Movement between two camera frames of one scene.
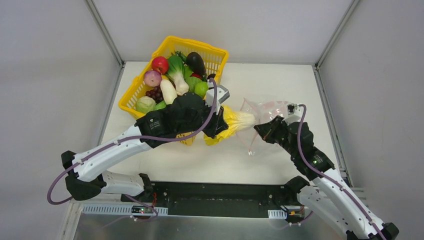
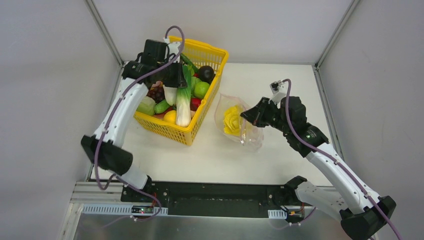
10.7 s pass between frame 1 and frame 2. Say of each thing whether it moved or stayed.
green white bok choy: moved
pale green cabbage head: stayed
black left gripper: moved
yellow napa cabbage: moved
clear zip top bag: moved
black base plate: stayed
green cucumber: stayed
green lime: stayed
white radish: stayed
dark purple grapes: stayed
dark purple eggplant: moved
